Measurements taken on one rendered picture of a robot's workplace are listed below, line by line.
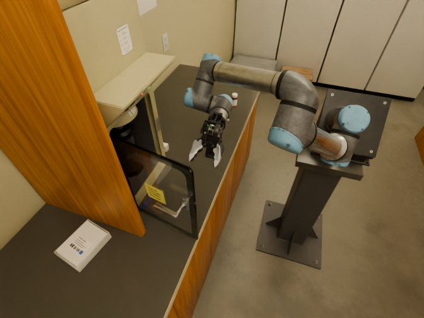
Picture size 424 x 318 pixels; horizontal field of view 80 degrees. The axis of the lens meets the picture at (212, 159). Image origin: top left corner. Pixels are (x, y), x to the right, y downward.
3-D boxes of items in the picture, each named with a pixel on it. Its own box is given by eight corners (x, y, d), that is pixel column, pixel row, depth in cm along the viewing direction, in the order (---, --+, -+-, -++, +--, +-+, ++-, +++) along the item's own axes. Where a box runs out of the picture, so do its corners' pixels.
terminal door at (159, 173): (135, 206, 105) (107, 132, 76) (199, 240, 95) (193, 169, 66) (134, 207, 104) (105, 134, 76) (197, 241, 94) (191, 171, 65)
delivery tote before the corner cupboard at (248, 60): (226, 87, 359) (226, 65, 336) (235, 74, 387) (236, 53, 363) (267, 96, 344) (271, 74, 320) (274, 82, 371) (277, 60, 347)
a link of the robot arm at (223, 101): (212, 105, 109) (231, 111, 109) (206, 120, 101) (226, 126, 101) (216, 89, 103) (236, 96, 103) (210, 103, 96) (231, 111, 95)
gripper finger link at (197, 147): (182, 146, 80) (199, 132, 86) (182, 159, 84) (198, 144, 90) (190, 151, 79) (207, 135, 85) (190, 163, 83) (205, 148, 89)
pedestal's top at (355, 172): (356, 140, 147) (358, 135, 144) (360, 181, 126) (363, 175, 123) (300, 129, 154) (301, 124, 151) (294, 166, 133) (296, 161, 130)
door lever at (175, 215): (163, 197, 84) (161, 192, 82) (187, 209, 81) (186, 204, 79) (153, 209, 81) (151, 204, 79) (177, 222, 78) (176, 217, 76)
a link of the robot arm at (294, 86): (327, 68, 71) (197, 48, 97) (312, 105, 73) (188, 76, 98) (332, 81, 81) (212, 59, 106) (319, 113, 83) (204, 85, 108)
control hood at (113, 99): (97, 129, 74) (84, 100, 67) (151, 77, 95) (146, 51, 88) (131, 137, 71) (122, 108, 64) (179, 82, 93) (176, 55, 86)
